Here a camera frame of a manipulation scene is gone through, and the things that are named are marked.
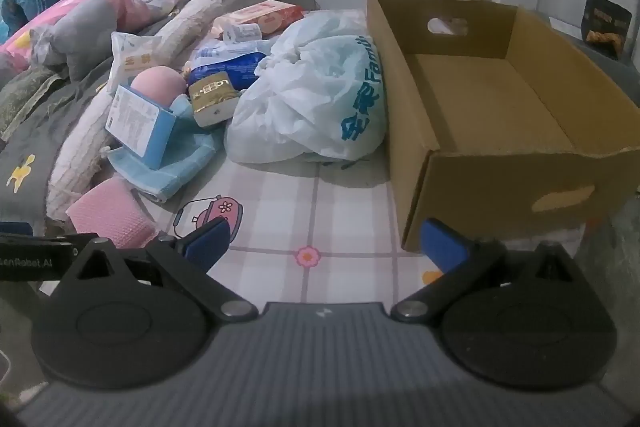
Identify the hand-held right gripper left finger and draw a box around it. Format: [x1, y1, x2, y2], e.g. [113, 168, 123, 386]
[57, 217, 260, 324]

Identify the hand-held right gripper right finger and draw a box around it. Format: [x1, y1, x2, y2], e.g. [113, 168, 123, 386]
[391, 217, 596, 323]

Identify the large cardboard box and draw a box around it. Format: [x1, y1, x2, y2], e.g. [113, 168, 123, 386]
[366, 0, 640, 253]

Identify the blue white tissue pack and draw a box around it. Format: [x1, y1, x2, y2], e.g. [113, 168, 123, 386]
[187, 41, 273, 90]

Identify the white yogurt cup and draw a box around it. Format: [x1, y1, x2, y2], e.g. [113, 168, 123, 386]
[221, 23, 263, 42]

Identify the light blue towel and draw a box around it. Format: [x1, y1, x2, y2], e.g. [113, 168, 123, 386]
[107, 99, 226, 204]

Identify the pink folded cloth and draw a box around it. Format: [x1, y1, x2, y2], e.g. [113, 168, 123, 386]
[65, 177, 158, 249]

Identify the dark grey blanket yellow print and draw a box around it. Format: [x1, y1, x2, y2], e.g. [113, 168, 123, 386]
[0, 14, 176, 238]

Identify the cream ribbed blanket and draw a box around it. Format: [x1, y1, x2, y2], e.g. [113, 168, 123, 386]
[47, 0, 281, 223]

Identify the light blue carton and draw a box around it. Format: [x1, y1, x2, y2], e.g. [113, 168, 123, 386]
[105, 84, 178, 170]

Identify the gold white can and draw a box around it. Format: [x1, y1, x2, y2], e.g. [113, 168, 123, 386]
[187, 74, 238, 128]

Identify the pink plush toy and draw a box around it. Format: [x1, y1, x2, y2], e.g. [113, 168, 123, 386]
[129, 67, 187, 112]

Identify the white plastic bag blue print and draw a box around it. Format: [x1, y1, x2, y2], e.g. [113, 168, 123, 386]
[224, 10, 388, 164]

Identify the white snack packet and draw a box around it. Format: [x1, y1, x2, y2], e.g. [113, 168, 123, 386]
[107, 31, 166, 94]

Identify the pink wet wipes pack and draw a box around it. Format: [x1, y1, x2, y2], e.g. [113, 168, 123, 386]
[212, 0, 306, 38]

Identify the grey pillow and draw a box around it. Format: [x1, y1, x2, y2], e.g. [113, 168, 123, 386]
[27, 0, 126, 82]

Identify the black snack bag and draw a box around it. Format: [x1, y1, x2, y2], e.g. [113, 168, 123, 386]
[580, 0, 633, 60]

